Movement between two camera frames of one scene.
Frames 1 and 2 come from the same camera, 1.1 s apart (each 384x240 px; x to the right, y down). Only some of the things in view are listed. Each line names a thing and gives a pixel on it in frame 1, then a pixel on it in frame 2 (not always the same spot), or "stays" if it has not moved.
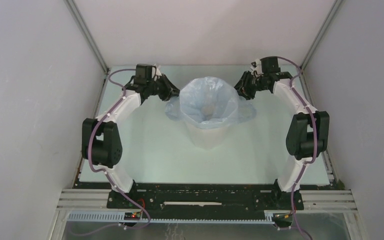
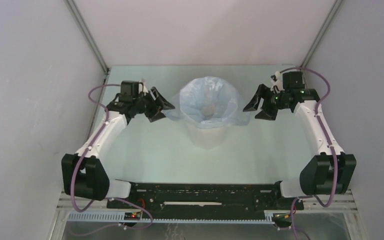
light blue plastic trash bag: (209, 102) stays
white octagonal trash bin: (206, 138) stays
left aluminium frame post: (57, 229) stays
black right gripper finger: (244, 93) to (263, 115)
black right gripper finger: (247, 80) to (259, 93)
